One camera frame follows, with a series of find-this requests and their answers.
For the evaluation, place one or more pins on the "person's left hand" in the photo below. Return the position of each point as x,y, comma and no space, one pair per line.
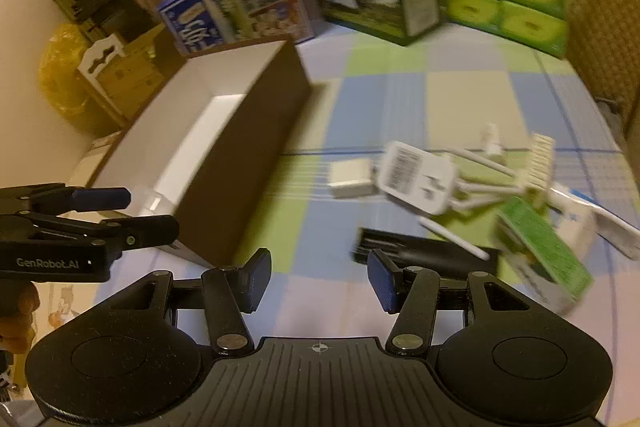
17,314

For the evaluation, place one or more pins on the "yellow plastic bag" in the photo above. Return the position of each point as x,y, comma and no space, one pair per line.
62,72

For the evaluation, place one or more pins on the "small white bottle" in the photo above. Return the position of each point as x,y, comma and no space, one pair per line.
490,138

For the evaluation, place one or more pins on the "green and white box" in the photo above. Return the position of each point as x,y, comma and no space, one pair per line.
542,247

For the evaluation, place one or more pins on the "beige quilted headboard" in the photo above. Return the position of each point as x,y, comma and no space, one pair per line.
605,32

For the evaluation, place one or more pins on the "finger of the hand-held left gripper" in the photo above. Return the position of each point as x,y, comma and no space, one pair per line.
145,229
102,198

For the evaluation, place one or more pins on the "brown cardboard box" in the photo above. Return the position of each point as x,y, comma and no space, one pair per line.
210,122

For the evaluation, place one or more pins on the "white router with antennas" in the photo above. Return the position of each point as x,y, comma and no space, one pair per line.
415,174

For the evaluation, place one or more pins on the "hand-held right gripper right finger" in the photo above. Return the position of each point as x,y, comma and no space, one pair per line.
382,282

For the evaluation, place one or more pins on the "white ribbed strip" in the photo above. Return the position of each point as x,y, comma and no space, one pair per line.
539,167

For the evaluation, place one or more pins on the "checked bed sheet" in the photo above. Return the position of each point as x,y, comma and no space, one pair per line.
400,97

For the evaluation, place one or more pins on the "white and blue toothpaste tube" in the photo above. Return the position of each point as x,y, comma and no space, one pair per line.
590,219

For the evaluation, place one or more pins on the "black box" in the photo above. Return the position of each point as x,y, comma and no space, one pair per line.
425,252

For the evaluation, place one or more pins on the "blue printed carton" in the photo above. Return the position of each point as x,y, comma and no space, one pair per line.
240,4

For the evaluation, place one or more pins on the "white charger adapter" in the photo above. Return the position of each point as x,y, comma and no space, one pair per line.
350,179

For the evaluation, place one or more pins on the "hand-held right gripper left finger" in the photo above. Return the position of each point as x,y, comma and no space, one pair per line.
257,279

